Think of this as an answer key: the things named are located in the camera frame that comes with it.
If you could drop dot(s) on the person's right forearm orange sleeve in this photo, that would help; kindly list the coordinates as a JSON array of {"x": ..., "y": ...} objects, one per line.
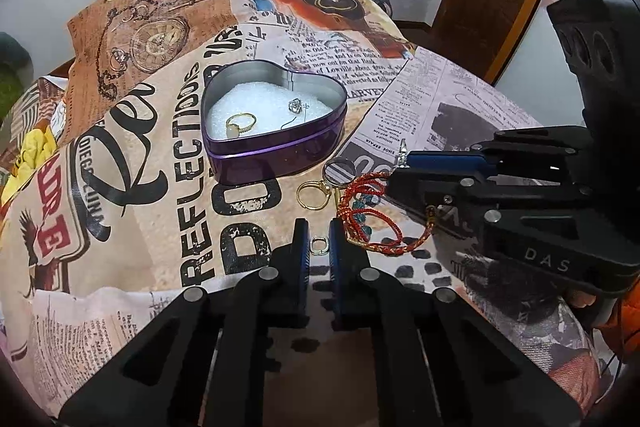
[{"x": 622, "y": 322}]

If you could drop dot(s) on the silver drop earring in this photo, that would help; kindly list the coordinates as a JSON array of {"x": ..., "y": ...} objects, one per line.
[{"x": 401, "y": 152}]

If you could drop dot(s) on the green grey cushion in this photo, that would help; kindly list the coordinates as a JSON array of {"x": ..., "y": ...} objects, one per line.
[{"x": 12, "y": 77}]

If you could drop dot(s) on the person's right hand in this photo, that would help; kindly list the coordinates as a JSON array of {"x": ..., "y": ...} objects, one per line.
[{"x": 582, "y": 299}]

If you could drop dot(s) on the white foam pad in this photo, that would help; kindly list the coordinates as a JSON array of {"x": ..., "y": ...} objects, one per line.
[{"x": 260, "y": 102}]

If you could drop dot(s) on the newspaper print blanket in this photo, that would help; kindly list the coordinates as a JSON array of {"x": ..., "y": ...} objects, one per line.
[{"x": 150, "y": 207}]

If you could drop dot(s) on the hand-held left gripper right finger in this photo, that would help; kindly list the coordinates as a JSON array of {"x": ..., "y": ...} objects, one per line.
[{"x": 336, "y": 257}]

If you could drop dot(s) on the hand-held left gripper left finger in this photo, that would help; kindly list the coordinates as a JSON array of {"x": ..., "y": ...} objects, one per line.
[{"x": 302, "y": 252}]

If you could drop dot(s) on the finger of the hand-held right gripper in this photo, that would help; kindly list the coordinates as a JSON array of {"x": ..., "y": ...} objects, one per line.
[
  {"x": 530, "y": 232},
  {"x": 450, "y": 161}
]

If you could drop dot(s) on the dark blue object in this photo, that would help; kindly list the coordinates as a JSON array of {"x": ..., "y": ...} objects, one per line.
[{"x": 384, "y": 6}]

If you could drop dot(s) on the purple heart-shaped tin box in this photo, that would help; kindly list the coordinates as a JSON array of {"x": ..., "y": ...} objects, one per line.
[{"x": 280, "y": 157}]

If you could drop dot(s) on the yellow cloth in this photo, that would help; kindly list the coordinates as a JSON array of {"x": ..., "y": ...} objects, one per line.
[{"x": 37, "y": 147}]

